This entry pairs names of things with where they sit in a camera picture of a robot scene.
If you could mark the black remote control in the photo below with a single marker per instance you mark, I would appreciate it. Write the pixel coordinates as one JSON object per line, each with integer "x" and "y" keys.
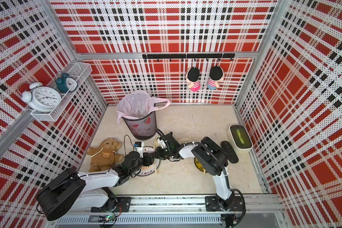
{"x": 229, "y": 152}

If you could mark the cream plate with black pattern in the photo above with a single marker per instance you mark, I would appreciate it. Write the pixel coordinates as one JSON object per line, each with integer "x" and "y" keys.
{"x": 185, "y": 140}

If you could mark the green circuit board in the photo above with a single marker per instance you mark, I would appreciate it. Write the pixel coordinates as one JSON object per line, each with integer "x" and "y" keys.
{"x": 106, "y": 219}

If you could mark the doll with striped shirt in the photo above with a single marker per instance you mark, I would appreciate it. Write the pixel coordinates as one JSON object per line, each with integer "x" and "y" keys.
{"x": 216, "y": 76}

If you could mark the black hook rail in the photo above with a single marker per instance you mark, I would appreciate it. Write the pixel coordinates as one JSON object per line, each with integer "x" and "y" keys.
{"x": 190, "y": 56}

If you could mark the doll with pink dress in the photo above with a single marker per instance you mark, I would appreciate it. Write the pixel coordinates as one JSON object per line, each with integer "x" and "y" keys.
{"x": 192, "y": 77}

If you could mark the brown teddy bear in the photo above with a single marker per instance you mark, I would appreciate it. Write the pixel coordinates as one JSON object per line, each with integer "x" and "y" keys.
{"x": 105, "y": 156}

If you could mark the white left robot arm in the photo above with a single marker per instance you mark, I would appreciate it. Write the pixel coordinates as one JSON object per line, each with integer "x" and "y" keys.
{"x": 71, "y": 190}

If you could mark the pink plastic bin liner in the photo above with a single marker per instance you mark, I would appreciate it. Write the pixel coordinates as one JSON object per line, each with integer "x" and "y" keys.
{"x": 138, "y": 105}

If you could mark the white box with green display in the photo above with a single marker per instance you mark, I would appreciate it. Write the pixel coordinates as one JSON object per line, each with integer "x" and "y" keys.
{"x": 239, "y": 138}

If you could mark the white wire wall shelf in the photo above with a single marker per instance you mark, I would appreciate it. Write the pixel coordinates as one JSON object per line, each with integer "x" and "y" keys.
{"x": 80, "y": 72}

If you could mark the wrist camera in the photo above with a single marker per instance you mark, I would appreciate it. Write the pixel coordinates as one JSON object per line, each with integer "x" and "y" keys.
{"x": 163, "y": 143}
{"x": 139, "y": 148}

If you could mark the white alarm clock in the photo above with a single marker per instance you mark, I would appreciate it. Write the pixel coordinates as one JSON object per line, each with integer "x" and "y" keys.
{"x": 41, "y": 98}

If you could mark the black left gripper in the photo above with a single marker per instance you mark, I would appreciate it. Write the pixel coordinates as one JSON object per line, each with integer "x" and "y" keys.
{"x": 148, "y": 158}

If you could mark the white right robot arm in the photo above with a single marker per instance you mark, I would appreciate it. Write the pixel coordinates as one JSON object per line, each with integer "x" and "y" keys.
{"x": 214, "y": 161}

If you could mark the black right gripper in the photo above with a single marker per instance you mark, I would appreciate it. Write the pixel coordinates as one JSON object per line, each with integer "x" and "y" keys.
{"x": 158, "y": 151}

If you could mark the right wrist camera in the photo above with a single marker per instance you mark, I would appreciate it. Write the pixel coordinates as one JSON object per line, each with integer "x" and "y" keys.
{"x": 163, "y": 143}

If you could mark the cream plate with flowers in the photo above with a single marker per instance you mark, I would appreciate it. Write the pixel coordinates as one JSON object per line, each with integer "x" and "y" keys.
{"x": 156, "y": 142}

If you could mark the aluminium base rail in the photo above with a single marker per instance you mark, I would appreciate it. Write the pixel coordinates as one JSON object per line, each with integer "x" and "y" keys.
{"x": 262, "y": 211}

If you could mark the black mesh trash bin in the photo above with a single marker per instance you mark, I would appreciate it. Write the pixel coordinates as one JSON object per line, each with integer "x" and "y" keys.
{"x": 143, "y": 128}

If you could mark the teal alarm clock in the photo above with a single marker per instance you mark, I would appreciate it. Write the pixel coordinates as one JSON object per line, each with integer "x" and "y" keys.
{"x": 65, "y": 83}

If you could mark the white orange patterned plate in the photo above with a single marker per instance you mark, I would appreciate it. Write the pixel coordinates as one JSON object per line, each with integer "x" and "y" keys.
{"x": 146, "y": 171}

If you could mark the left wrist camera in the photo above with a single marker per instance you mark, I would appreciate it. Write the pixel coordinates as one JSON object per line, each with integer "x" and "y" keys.
{"x": 139, "y": 148}

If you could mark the yellow dark patterned plate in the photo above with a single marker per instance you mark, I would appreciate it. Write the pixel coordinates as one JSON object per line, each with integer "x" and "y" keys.
{"x": 198, "y": 165}

